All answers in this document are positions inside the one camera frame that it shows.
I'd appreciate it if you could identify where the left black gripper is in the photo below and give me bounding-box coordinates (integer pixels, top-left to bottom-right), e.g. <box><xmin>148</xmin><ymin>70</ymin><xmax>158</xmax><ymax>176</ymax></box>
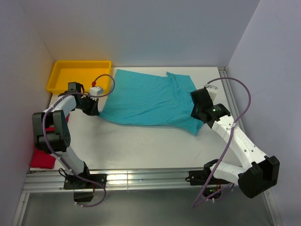
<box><xmin>77</xmin><ymin>95</ymin><xmax>99</xmax><ymax>116</ymax></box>

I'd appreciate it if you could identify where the teal t shirt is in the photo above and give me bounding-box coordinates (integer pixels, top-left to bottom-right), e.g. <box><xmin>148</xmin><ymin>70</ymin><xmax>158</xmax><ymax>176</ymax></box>
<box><xmin>100</xmin><ymin>69</ymin><xmax>203</xmax><ymax>135</ymax></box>

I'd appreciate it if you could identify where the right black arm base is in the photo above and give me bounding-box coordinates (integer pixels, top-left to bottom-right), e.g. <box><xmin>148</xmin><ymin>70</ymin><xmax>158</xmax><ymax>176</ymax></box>
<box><xmin>185</xmin><ymin>159</ymin><xmax>229</xmax><ymax>197</ymax></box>

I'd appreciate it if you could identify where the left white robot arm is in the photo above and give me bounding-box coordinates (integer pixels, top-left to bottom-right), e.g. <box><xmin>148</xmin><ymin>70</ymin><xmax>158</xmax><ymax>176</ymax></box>
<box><xmin>32</xmin><ymin>82</ymin><xmax>99</xmax><ymax>188</ymax></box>

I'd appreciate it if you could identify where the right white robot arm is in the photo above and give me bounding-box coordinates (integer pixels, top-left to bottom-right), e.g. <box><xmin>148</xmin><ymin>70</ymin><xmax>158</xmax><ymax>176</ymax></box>
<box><xmin>186</xmin><ymin>88</ymin><xmax>280</xmax><ymax>198</ymax></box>

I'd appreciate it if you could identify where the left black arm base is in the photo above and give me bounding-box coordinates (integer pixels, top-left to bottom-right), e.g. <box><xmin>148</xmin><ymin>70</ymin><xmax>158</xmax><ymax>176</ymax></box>
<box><xmin>58</xmin><ymin>166</ymin><xmax>107</xmax><ymax>204</ymax></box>

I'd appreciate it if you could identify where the yellow plastic tray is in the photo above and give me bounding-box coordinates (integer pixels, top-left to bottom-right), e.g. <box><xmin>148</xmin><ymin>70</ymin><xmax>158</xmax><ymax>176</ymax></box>
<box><xmin>46</xmin><ymin>60</ymin><xmax>112</xmax><ymax>95</ymax></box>

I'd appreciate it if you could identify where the red t shirt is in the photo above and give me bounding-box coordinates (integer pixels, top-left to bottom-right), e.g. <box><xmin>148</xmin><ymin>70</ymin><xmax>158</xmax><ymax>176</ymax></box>
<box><xmin>31</xmin><ymin>110</ymin><xmax>71</xmax><ymax>169</ymax></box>

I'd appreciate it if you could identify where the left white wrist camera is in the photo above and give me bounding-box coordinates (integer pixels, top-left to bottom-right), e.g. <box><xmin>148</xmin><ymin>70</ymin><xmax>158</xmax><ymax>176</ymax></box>
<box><xmin>89</xmin><ymin>81</ymin><xmax>103</xmax><ymax>97</ymax></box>

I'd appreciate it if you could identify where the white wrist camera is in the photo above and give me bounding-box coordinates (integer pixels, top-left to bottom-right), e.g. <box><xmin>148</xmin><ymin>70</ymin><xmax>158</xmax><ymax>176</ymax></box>
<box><xmin>204</xmin><ymin>84</ymin><xmax>218</xmax><ymax>101</ymax></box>
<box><xmin>89</xmin><ymin>81</ymin><xmax>103</xmax><ymax>97</ymax></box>

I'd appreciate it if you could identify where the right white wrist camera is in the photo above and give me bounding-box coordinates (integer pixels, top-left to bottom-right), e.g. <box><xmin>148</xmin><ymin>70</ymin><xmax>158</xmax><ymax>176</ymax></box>
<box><xmin>204</xmin><ymin>84</ymin><xmax>218</xmax><ymax>101</ymax></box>

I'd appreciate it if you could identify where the right side aluminium rail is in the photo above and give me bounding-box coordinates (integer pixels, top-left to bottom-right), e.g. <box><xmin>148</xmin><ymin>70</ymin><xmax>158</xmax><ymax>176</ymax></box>
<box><xmin>217</xmin><ymin>66</ymin><xmax>257</xmax><ymax>167</ymax></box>

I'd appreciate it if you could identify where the aluminium rail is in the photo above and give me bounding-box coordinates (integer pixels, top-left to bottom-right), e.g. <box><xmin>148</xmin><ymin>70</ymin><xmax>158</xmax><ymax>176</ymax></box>
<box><xmin>217</xmin><ymin>66</ymin><xmax>257</xmax><ymax>167</ymax></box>
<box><xmin>13</xmin><ymin>169</ymin><xmax>273</xmax><ymax>226</ymax></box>

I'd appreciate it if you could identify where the front aluminium rail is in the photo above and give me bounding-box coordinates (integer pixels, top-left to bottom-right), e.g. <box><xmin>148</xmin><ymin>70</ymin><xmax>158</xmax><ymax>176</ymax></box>
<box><xmin>13</xmin><ymin>169</ymin><xmax>273</xmax><ymax>226</ymax></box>

